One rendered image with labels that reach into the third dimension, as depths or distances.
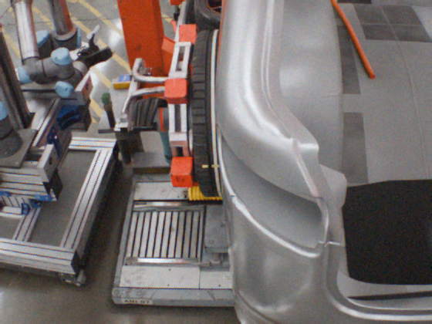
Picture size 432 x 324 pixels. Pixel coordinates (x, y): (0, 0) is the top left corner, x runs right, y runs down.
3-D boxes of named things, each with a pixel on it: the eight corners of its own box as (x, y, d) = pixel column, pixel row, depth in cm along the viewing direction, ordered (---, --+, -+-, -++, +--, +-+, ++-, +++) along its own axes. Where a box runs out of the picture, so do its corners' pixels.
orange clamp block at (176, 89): (190, 104, 192) (187, 97, 183) (167, 105, 192) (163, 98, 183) (190, 85, 193) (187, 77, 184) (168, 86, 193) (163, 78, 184)
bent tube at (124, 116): (172, 121, 197) (168, 98, 190) (120, 123, 199) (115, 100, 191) (177, 90, 209) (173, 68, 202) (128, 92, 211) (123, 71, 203)
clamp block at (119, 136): (139, 140, 203) (136, 129, 199) (116, 140, 204) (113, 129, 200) (141, 130, 207) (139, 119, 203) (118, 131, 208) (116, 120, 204)
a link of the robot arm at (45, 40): (31, 55, 249) (25, 32, 240) (57, 48, 251) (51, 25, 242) (31, 69, 241) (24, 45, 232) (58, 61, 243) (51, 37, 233)
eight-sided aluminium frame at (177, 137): (198, 210, 219) (182, 105, 180) (181, 210, 220) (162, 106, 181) (206, 119, 257) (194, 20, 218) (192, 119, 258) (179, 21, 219)
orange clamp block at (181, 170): (195, 169, 202) (193, 187, 196) (173, 170, 203) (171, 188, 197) (193, 155, 197) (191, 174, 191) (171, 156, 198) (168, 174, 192)
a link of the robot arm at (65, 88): (66, 84, 201) (71, 101, 207) (81, 66, 207) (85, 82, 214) (50, 81, 203) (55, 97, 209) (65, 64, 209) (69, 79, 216)
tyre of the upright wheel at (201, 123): (257, 12, 230) (261, 148, 261) (203, 14, 232) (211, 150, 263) (258, 57, 172) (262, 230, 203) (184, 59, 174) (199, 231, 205)
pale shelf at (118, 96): (129, 133, 278) (128, 128, 276) (98, 133, 280) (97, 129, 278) (142, 81, 308) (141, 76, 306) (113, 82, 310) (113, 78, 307)
